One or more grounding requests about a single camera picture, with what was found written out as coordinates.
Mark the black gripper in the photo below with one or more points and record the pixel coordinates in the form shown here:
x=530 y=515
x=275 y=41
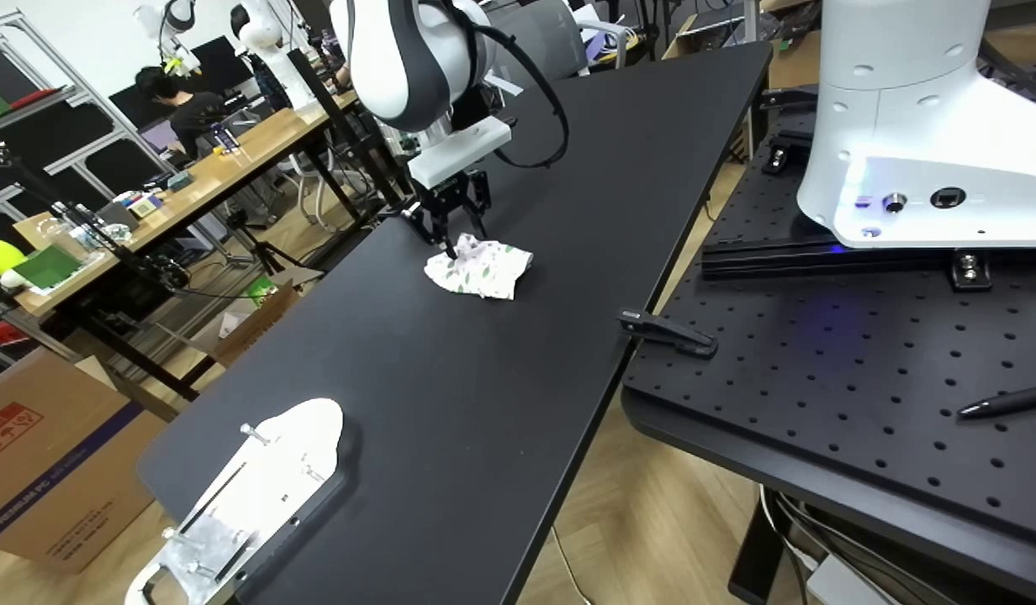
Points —
x=451 y=196

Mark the white cloth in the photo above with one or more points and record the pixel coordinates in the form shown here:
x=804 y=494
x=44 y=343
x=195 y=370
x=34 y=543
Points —
x=482 y=269

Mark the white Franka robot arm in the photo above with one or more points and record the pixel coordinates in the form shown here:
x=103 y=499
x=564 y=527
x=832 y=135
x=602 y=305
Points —
x=923 y=124

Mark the grey office chair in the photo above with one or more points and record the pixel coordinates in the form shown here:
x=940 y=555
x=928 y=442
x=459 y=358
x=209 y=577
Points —
x=546 y=34

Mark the black clamp lever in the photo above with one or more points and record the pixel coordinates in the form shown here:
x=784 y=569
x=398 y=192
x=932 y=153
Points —
x=671 y=333

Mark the long wooden desk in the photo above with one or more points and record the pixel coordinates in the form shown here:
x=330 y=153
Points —
x=204 y=178

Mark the black laptop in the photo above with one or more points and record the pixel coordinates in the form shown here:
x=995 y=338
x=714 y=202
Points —
x=219 y=63

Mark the seated person in black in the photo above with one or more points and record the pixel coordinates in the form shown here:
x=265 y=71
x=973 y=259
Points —
x=186 y=104

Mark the green flat item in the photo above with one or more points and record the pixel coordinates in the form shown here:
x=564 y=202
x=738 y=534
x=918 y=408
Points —
x=49 y=268

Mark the black perforated breadboard plate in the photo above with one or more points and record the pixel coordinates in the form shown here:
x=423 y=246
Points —
x=866 y=382

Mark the brown cardboard box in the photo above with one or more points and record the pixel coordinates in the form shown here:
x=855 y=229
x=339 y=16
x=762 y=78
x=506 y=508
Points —
x=49 y=472

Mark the black pen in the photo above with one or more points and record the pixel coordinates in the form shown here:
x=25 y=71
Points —
x=1006 y=400

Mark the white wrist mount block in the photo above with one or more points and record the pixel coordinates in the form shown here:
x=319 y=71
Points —
x=459 y=153

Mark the black camera tripod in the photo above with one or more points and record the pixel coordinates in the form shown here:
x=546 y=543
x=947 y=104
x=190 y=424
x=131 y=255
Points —
x=265 y=251

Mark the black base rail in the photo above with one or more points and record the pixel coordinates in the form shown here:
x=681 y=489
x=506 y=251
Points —
x=809 y=259

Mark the black bracket with silver bolt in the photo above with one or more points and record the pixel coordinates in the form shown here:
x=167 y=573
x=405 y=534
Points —
x=971 y=269

